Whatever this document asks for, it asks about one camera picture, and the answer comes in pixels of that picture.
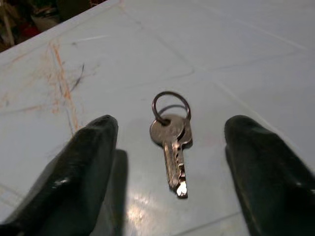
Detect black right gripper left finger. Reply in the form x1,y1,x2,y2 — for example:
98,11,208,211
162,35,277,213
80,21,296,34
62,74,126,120
0,115,119,236

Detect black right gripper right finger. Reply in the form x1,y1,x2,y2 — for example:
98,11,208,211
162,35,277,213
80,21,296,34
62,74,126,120
224,115,315,236

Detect silver keys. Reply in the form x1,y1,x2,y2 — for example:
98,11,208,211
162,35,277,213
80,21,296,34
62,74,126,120
149,91,193,199

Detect pale blue plastic table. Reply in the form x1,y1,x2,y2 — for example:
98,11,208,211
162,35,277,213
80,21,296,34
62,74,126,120
0,0,315,236

